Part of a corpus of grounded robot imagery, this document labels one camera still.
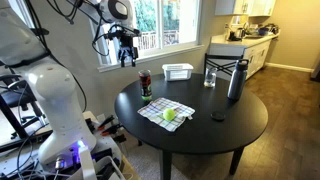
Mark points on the silver kettle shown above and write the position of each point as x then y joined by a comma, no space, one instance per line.
240,33

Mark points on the black metal stand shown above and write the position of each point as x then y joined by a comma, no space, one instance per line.
13,100

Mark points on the clear glass mug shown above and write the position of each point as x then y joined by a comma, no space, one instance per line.
210,79

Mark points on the white window frame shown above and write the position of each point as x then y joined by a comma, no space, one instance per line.
160,53

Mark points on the round black table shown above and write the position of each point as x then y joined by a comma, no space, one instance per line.
206,133

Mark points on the white upper wall cabinets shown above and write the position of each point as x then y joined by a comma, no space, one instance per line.
243,6

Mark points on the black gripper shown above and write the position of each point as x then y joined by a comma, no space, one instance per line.
126,41

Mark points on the white plastic basket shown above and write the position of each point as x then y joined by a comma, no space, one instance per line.
177,72

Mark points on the yellow-green tennis ball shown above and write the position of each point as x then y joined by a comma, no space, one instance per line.
169,114

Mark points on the grey metal water bottle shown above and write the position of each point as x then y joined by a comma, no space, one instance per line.
237,81

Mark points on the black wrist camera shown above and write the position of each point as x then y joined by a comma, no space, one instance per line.
115,34

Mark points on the black round lid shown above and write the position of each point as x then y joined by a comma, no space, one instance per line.
218,116

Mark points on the plaid checkered cloth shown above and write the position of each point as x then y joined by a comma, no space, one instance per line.
153,111

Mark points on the white kitchen counter cabinet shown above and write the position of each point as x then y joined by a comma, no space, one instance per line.
253,55

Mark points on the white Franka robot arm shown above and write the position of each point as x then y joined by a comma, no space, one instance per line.
56,100

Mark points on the black folding chair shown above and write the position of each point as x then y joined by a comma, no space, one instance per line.
221,57

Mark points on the blue bowl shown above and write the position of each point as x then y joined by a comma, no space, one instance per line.
263,31

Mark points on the robot mounting platform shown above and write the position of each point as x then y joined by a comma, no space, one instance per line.
110,156

